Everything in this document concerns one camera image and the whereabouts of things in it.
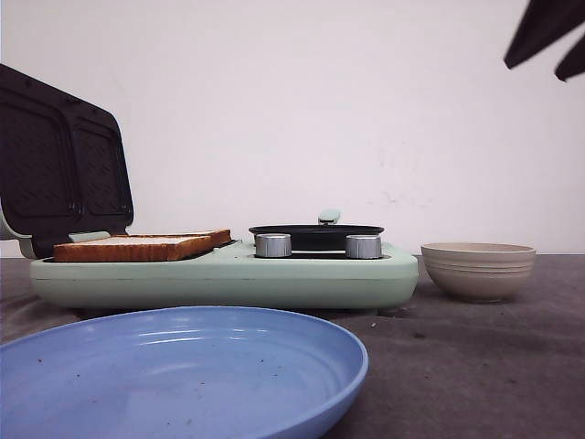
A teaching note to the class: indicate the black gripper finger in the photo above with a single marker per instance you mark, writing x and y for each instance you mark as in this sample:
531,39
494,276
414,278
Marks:
542,24
573,63

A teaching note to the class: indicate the beige ribbed bowl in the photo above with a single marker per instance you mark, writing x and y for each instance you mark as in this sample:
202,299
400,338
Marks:
478,271

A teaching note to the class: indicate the white bread slice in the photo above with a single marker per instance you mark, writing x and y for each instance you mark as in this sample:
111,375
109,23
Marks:
219,237
133,249

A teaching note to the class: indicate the breakfast maker lid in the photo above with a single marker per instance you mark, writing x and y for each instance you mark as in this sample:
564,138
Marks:
63,170

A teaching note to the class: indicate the mint green breakfast maker base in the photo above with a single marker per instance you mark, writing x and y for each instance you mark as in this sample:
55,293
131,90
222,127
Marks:
232,275

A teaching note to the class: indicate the silver right control knob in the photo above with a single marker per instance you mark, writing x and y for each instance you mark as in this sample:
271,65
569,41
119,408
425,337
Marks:
363,247

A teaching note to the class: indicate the silver control knob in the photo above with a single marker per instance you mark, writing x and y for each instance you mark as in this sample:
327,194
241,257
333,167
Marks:
273,245
363,247

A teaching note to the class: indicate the black frying pan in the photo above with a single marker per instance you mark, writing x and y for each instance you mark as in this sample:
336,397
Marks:
326,235

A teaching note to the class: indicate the silver left control knob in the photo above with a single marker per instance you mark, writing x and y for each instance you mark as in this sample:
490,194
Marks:
273,245

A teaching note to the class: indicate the blue plastic plate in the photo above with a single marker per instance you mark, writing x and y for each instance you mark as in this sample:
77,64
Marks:
186,372

